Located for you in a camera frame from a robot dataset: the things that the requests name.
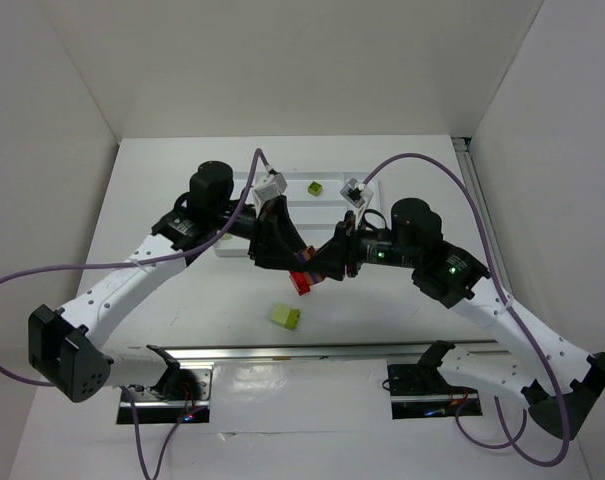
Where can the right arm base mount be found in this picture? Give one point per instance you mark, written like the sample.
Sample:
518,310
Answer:
418,390

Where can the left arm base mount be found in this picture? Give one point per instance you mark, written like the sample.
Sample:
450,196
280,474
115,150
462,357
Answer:
170,390

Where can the aluminium rail front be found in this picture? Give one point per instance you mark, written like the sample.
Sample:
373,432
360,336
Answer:
297,352

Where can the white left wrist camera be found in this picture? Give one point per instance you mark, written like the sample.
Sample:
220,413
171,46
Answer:
269,187

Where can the pale and lime green lego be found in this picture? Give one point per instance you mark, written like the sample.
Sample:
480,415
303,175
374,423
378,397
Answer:
285,316

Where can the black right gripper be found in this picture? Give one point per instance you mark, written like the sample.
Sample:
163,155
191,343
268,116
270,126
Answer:
350,245

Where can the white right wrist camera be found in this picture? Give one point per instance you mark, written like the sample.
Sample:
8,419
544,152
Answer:
359,196

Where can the red lego brick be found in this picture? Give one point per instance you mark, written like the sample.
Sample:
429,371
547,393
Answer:
302,282

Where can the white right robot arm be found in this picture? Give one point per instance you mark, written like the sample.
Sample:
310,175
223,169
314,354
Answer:
556,382

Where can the aluminium rail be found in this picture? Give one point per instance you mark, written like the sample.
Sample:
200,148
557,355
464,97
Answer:
297,352
471,179

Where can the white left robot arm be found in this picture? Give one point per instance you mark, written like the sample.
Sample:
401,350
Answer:
65,345

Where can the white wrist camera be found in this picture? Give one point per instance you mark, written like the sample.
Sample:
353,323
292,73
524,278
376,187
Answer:
359,196
269,187

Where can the white divided sorting tray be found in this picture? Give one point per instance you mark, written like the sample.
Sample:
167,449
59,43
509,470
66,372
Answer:
314,216

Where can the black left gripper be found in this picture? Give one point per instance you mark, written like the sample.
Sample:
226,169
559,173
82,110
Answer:
261,236

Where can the aluminium rail right side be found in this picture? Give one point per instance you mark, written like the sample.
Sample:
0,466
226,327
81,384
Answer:
471,179

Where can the dark green square lego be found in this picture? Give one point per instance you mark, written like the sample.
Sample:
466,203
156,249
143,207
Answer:
315,189

